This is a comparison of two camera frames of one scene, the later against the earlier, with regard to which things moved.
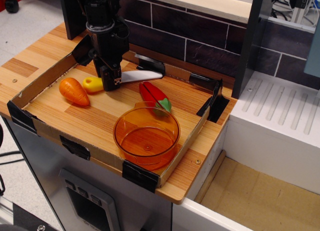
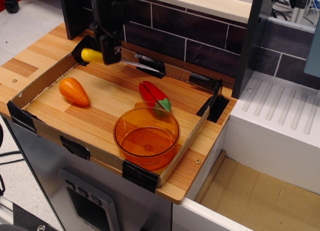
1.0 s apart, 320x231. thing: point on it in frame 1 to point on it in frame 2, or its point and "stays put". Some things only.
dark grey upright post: x=262 y=10 stays put
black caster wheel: x=11 y=5 stays put
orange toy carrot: x=72 y=90 stays put
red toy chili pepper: x=150 y=93 stays put
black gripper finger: x=111 y=78 to x=111 y=48
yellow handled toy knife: x=93 y=84 to x=96 y=55
